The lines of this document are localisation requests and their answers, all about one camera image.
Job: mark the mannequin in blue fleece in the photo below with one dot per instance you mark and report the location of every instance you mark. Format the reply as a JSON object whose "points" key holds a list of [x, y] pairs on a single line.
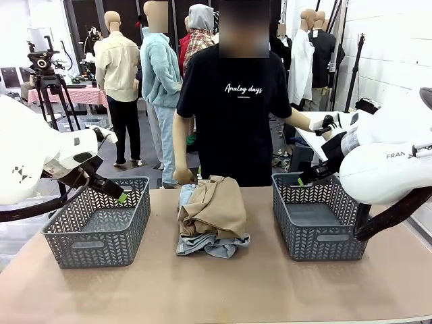
{"points": [[160, 81]]}

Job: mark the mannequin in white shirt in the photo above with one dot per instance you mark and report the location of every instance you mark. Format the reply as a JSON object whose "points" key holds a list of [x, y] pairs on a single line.
{"points": [[302, 64]]}

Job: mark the grey woven plastic basket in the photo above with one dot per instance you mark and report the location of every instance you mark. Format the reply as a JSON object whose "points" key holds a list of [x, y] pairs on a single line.
{"points": [[98, 249], [324, 249]]}

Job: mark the person's right forearm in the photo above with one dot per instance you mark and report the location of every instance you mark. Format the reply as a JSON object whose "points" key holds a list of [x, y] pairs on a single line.
{"points": [[182, 141]]}

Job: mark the black bag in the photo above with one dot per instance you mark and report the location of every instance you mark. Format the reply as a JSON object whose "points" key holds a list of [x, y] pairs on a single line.
{"points": [[368, 105]]}

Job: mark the background person in black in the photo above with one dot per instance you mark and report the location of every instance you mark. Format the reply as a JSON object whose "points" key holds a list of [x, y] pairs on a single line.
{"points": [[92, 40]]}

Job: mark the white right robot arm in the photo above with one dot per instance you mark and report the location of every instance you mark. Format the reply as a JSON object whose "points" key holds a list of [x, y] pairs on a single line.
{"points": [[381, 168]]}

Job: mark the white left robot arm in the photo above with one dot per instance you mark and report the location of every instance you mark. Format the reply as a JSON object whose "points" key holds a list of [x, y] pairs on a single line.
{"points": [[23, 152]]}

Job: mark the white side table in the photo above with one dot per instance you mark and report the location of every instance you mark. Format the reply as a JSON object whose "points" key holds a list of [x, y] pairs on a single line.
{"points": [[310, 135]]}

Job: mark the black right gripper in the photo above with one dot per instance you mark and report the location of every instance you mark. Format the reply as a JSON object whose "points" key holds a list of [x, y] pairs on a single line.
{"points": [[320, 172]]}

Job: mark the mannequin in plaid hoodie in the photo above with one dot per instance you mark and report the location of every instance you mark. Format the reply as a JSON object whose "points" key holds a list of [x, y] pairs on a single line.
{"points": [[197, 37]]}

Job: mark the person's right hand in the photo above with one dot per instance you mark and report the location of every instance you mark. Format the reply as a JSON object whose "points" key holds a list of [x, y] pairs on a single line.
{"points": [[184, 176]]}

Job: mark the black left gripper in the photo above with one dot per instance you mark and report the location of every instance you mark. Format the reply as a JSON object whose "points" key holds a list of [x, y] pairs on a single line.
{"points": [[101, 185]]}

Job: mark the black light stand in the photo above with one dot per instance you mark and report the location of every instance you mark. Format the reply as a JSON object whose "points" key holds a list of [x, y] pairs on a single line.
{"points": [[356, 71]]}

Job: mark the mannequin in black shirt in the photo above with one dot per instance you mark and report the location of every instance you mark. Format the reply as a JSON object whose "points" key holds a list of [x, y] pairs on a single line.
{"points": [[322, 60]]}

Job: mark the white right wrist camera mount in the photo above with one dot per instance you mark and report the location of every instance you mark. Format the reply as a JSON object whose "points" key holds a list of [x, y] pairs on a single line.
{"points": [[325, 123]]}

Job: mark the beige top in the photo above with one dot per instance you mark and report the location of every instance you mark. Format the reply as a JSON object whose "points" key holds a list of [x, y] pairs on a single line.
{"points": [[219, 206]]}

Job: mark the green clothing heap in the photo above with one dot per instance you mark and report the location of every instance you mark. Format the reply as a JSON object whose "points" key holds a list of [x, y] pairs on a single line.
{"points": [[191, 139]]}

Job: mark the person's left forearm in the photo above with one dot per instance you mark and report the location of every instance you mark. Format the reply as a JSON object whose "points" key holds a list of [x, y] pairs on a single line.
{"points": [[300, 121]]}

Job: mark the light blue denim jeans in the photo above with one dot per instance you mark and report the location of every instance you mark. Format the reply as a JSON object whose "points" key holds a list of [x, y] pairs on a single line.
{"points": [[216, 246]]}

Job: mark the mannequin in cream jacket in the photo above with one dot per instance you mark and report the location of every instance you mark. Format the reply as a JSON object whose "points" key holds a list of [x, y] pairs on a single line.
{"points": [[118, 77]]}

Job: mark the table with pink cloth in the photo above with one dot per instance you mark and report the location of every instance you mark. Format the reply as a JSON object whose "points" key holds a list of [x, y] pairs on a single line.
{"points": [[84, 96]]}

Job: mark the person in black t-shirt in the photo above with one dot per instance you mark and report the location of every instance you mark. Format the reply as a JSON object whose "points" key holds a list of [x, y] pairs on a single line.
{"points": [[233, 111]]}

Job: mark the black camera tripod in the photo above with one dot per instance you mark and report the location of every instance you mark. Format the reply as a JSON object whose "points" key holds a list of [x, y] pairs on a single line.
{"points": [[45, 72]]}

